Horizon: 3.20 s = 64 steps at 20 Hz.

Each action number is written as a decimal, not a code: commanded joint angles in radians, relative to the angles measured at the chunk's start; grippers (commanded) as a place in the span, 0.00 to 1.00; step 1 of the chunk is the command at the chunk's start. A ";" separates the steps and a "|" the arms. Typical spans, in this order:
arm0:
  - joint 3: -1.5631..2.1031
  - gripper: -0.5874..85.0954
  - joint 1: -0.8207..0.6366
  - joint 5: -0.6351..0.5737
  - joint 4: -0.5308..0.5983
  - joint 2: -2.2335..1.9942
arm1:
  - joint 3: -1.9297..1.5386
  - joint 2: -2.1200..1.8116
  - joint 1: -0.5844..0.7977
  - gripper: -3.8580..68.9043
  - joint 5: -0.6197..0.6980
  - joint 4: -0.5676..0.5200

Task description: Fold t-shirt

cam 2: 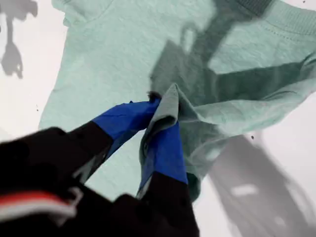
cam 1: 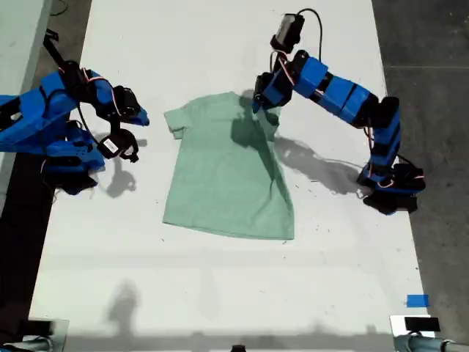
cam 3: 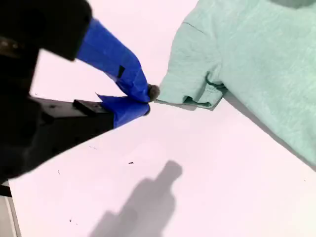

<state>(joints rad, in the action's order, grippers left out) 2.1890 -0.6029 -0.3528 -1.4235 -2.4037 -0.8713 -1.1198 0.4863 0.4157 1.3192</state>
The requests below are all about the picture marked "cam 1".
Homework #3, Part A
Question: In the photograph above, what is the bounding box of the pale green t-shirt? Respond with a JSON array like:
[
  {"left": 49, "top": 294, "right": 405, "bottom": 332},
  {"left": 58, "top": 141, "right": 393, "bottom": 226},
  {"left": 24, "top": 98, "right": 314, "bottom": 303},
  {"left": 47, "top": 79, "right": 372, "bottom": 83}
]
[{"left": 162, "top": 91, "right": 296, "bottom": 241}]

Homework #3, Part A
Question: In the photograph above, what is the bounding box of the black bar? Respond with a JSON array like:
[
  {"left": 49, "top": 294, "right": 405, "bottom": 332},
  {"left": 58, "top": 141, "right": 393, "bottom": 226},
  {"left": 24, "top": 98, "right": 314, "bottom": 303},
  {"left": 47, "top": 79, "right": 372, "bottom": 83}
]
[{"left": 43, "top": 31, "right": 74, "bottom": 74}]

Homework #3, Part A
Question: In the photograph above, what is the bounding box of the pale side table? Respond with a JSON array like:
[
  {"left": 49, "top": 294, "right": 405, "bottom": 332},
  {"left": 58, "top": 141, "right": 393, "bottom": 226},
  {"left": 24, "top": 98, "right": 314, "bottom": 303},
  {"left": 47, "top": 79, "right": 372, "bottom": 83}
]
[{"left": 0, "top": 0, "right": 53, "bottom": 217}]

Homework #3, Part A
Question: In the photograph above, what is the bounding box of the grey plate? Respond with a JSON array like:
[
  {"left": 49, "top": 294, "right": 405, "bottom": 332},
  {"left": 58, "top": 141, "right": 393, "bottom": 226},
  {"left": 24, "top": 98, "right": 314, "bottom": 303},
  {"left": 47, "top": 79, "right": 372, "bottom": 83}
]
[{"left": 27, "top": 318, "right": 70, "bottom": 342}]

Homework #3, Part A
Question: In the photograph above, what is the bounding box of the small black box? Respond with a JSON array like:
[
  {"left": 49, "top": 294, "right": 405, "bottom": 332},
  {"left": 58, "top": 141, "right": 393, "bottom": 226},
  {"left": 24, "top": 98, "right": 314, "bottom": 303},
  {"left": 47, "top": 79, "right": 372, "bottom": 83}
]
[
  {"left": 21, "top": 320, "right": 54, "bottom": 337},
  {"left": 404, "top": 317, "right": 440, "bottom": 333}
]

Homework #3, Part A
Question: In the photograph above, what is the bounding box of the grey pipe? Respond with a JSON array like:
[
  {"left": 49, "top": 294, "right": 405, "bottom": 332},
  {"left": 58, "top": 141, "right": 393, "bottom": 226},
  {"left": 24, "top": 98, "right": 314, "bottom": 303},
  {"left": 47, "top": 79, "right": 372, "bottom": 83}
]
[
  {"left": 0, "top": 337, "right": 56, "bottom": 352},
  {"left": 394, "top": 332, "right": 469, "bottom": 352}
]

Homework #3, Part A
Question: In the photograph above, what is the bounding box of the white plate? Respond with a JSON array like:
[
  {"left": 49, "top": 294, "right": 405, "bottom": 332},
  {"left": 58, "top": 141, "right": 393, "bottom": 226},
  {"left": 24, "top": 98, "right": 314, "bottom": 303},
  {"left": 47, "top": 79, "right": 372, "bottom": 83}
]
[{"left": 389, "top": 314, "right": 437, "bottom": 339}]

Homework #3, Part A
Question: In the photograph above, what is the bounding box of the gripper camera stalk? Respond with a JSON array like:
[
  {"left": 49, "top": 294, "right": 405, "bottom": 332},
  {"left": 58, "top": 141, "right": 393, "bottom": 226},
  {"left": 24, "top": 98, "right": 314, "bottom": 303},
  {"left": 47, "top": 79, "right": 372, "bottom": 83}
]
[
  {"left": 108, "top": 116, "right": 122, "bottom": 140},
  {"left": 270, "top": 38, "right": 291, "bottom": 74}
]

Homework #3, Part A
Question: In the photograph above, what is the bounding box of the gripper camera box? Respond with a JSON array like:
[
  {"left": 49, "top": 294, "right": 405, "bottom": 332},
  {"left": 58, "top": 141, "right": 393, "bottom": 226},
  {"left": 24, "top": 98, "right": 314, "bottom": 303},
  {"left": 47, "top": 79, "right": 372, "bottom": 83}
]
[
  {"left": 96, "top": 128, "right": 140, "bottom": 163},
  {"left": 273, "top": 13, "right": 306, "bottom": 52}
]

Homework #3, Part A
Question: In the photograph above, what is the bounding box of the gripper camera cable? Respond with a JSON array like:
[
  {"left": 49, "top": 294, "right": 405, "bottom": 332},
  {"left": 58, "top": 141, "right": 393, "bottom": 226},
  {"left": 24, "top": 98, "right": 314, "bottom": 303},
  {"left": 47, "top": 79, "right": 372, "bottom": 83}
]
[
  {"left": 296, "top": 9, "right": 324, "bottom": 62},
  {"left": 67, "top": 101, "right": 100, "bottom": 147}
]

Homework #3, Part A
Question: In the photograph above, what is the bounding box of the thin green cable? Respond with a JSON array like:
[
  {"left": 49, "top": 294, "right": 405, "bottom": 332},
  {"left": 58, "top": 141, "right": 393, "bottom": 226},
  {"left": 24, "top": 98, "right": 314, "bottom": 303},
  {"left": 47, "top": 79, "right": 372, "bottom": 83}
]
[{"left": 49, "top": 0, "right": 70, "bottom": 18}]

